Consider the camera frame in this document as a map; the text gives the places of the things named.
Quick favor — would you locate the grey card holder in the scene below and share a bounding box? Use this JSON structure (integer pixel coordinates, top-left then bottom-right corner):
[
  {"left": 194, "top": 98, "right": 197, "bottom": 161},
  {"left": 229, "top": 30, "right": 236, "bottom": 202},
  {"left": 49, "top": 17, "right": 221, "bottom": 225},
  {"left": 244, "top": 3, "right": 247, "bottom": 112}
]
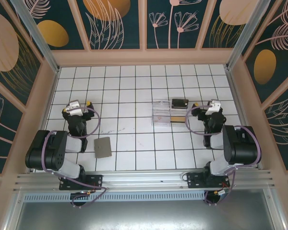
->
[{"left": 94, "top": 137, "right": 113, "bottom": 159}]

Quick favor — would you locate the black card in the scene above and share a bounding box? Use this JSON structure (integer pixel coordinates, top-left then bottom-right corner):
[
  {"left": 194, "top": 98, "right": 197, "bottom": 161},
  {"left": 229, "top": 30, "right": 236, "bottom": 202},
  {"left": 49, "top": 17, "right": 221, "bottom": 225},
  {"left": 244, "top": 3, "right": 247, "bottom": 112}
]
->
[{"left": 171, "top": 98, "right": 189, "bottom": 110}]

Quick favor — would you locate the clear acrylic card organizer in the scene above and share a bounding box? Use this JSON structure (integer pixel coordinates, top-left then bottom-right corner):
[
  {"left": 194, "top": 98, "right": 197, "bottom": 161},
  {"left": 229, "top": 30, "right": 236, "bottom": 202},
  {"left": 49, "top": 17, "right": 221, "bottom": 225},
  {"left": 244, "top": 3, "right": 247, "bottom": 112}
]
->
[{"left": 151, "top": 100, "right": 191, "bottom": 127}]

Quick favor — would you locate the grey metal sheet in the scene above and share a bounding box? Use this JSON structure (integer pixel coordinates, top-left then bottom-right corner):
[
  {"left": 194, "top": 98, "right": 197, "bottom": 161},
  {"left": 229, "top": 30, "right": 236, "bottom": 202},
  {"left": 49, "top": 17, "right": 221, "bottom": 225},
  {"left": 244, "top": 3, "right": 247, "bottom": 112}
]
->
[{"left": 4, "top": 189, "right": 286, "bottom": 230}]

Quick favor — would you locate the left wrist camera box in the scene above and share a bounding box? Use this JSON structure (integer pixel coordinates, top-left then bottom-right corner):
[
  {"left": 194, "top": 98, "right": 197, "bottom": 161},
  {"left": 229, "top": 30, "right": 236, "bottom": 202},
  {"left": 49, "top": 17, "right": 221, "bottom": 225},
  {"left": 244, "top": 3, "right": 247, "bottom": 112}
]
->
[{"left": 66, "top": 100, "right": 84, "bottom": 116}]

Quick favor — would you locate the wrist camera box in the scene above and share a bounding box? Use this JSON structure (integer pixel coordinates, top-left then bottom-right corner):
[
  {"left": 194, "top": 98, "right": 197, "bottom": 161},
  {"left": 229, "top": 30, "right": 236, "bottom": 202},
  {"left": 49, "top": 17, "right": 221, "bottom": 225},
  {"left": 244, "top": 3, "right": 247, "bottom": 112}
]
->
[
  {"left": 66, "top": 100, "right": 84, "bottom": 116},
  {"left": 204, "top": 100, "right": 222, "bottom": 116}
]

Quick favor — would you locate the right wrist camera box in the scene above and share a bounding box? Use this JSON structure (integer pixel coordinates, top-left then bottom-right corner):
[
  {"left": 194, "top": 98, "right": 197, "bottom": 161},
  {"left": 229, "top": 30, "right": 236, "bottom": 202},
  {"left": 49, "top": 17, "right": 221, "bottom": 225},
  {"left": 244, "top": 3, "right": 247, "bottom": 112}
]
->
[{"left": 204, "top": 100, "right": 222, "bottom": 116}]

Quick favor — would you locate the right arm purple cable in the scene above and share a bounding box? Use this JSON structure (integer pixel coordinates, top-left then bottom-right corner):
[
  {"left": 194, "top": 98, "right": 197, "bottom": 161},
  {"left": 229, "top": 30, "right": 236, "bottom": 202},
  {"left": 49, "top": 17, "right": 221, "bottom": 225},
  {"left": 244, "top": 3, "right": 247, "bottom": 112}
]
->
[{"left": 184, "top": 105, "right": 263, "bottom": 207}]

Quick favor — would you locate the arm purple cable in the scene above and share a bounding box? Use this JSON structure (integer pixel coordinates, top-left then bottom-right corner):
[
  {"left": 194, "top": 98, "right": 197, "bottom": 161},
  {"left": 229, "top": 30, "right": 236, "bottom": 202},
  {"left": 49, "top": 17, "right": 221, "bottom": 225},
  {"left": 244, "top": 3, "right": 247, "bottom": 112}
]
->
[
  {"left": 41, "top": 106, "right": 108, "bottom": 208},
  {"left": 184, "top": 105, "right": 263, "bottom": 207}
]

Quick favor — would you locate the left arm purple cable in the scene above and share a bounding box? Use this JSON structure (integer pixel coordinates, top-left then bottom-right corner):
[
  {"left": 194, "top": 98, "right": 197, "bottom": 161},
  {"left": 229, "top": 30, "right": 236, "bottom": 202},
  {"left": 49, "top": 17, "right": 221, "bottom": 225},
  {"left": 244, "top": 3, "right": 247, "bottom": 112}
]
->
[{"left": 41, "top": 106, "right": 108, "bottom": 208}]

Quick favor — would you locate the aluminium side rail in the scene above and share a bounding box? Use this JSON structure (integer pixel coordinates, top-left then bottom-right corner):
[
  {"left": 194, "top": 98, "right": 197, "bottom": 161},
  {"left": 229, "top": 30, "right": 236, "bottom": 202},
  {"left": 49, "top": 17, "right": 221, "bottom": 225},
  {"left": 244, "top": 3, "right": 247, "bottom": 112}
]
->
[
  {"left": 225, "top": 67, "right": 264, "bottom": 170},
  {"left": 27, "top": 67, "right": 61, "bottom": 173}
]

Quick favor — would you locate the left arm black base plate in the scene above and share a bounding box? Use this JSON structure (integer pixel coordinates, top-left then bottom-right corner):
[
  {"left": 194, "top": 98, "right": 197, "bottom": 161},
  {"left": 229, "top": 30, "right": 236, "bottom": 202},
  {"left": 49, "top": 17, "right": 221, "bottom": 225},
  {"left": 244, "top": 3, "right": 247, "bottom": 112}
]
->
[{"left": 59, "top": 174, "right": 104, "bottom": 191}]

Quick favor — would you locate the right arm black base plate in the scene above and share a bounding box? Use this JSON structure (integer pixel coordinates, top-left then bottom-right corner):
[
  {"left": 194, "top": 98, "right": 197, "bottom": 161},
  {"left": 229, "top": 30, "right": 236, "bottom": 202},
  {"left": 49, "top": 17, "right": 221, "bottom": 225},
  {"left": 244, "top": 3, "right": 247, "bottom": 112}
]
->
[{"left": 186, "top": 172, "right": 231, "bottom": 190}]

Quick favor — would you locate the left aluminium corner post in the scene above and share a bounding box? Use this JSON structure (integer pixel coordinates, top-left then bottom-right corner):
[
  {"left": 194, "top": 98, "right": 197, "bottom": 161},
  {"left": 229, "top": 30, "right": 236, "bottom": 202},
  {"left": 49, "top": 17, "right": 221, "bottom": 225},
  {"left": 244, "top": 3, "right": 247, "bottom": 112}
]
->
[{"left": 9, "top": 0, "right": 61, "bottom": 74}]

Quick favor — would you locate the aluminium corner post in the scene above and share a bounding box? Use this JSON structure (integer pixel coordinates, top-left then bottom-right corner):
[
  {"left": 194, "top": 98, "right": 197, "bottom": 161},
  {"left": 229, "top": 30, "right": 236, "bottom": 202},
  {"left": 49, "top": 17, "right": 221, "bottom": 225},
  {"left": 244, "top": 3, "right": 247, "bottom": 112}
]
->
[
  {"left": 9, "top": 0, "right": 61, "bottom": 74},
  {"left": 225, "top": 0, "right": 279, "bottom": 71}
]

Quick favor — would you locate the right aluminium corner post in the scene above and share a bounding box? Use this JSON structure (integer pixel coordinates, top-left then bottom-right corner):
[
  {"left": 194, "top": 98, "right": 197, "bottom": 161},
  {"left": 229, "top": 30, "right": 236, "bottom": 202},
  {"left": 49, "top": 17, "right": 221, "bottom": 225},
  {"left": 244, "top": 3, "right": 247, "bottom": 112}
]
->
[{"left": 225, "top": 0, "right": 279, "bottom": 71}]

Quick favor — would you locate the aluminium front rail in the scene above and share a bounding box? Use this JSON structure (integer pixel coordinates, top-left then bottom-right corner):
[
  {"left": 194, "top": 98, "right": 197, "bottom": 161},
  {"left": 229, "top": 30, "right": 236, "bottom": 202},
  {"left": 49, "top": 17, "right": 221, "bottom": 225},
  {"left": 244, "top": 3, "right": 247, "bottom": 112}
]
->
[{"left": 12, "top": 169, "right": 276, "bottom": 193}]

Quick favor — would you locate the slotted grey cable duct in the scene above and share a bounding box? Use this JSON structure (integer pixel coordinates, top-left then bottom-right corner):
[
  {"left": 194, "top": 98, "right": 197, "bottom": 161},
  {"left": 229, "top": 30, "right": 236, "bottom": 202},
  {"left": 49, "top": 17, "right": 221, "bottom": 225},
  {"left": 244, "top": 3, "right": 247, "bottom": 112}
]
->
[{"left": 22, "top": 193, "right": 206, "bottom": 202}]

